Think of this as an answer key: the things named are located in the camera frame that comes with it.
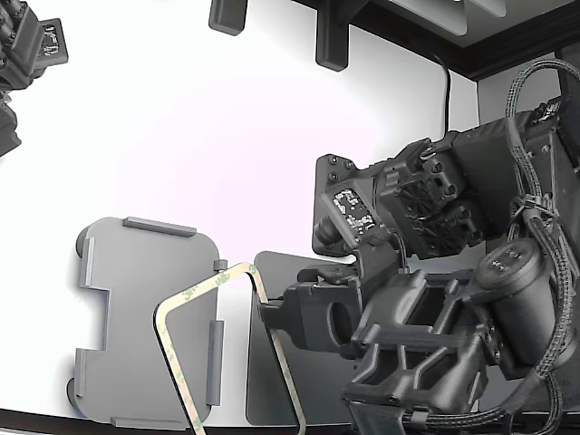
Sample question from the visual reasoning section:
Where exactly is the thin black smooth cable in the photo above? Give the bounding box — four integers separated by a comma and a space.
428, 52, 453, 136

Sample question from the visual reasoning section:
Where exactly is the dark idle robot device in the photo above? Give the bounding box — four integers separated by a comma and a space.
0, 0, 72, 158

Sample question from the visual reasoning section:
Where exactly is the grey plastic holder plate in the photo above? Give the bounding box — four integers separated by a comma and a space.
66, 216, 228, 432

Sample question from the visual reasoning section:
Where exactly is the short dark grey post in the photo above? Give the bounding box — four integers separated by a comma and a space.
208, 0, 249, 37

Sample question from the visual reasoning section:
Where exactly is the black braided cable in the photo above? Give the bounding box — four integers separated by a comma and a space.
507, 194, 577, 435
505, 58, 580, 208

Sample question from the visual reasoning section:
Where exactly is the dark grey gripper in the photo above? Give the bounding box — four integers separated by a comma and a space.
256, 265, 364, 353

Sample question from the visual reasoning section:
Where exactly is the wrist camera with circuit board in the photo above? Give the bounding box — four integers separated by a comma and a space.
314, 182, 387, 256

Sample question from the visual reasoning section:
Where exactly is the dark grey flat mat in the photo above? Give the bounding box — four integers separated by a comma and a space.
245, 250, 366, 428

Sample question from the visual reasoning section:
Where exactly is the small black circuit module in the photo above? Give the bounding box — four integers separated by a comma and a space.
38, 17, 72, 64

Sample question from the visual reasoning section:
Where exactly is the thin beige rectangular frame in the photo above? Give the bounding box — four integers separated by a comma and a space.
153, 261, 308, 435

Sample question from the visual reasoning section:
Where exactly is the long dark grey post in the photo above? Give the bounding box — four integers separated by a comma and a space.
314, 0, 351, 73

